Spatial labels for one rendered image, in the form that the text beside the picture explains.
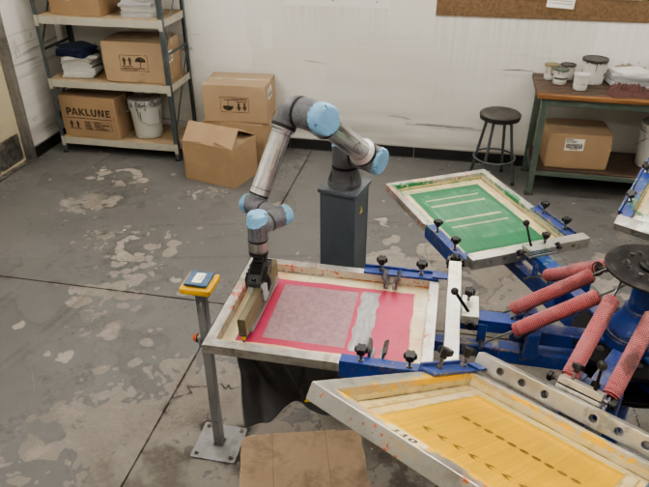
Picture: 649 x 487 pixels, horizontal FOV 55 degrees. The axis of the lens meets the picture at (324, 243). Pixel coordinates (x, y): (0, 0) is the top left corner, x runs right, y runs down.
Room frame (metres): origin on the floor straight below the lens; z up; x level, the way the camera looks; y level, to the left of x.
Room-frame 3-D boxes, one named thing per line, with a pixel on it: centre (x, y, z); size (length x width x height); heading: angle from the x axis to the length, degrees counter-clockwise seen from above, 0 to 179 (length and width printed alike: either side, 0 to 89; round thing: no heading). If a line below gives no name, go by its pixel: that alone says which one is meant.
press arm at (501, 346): (1.80, -0.44, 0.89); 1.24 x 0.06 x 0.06; 78
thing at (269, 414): (1.69, 0.08, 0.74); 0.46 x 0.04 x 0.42; 78
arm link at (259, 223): (1.96, 0.24, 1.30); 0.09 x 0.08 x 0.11; 138
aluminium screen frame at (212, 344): (1.89, -0.02, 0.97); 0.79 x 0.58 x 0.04; 78
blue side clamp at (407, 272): (2.11, -0.31, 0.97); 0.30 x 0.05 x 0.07; 78
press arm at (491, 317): (1.77, -0.57, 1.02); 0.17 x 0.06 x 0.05; 78
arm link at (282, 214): (2.04, 0.18, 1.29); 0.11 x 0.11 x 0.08; 48
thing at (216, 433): (2.12, 0.51, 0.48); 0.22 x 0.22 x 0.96; 78
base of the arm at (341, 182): (2.52, -0.09, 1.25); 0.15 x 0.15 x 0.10
